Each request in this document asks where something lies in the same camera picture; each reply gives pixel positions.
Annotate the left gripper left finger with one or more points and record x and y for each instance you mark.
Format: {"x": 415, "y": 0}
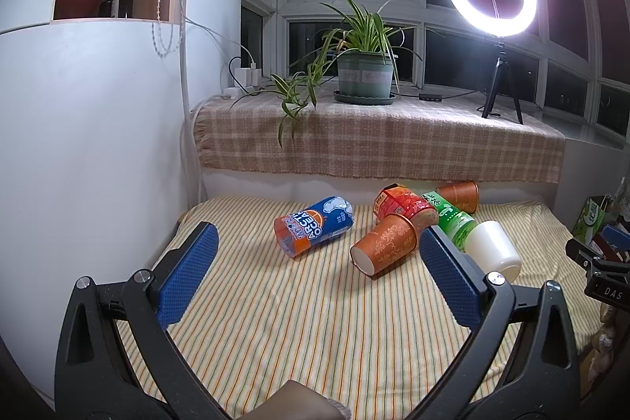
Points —
{"x": 116, "y": 359}

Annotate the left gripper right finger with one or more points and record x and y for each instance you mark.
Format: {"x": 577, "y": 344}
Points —
{"x": 541, "y": 379}

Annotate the orange paper cup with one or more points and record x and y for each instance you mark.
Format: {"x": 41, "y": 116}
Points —
{"x": 463, "y": 195}
{"x": 388, "y": 242}

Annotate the red instant noodle cup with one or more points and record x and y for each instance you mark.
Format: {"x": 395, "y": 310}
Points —
{"x": 397, "y": 199}

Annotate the green paper box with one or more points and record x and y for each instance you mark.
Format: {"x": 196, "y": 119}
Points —
{"x": 591, "y": 218}

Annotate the striped yellow table cloth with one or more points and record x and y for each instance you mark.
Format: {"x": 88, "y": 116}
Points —
{"x": 379, "y": 345}

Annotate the green bottle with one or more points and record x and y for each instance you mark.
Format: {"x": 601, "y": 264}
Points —
{"x": 455, "y": 223}

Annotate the white curved cabinet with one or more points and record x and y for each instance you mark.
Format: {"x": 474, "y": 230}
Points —
{"x": 92, "y": 180}

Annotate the plaid beige sill cloth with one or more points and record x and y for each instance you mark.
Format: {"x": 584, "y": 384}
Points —
{"x": 409, "y": 139}

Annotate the blue Arctic Ocean can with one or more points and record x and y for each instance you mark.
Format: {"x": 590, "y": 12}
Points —
{"x": 304, "y": 230}

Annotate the green potted spider plant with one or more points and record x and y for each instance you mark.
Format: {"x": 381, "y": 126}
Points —
{"x": 360, "y": 51}

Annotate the white power chargers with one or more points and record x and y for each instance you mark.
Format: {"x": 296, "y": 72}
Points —
{"x": 246, "y": 81}

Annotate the dark small bottles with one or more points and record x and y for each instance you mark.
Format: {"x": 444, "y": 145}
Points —
{"x": 116, "y": 9}

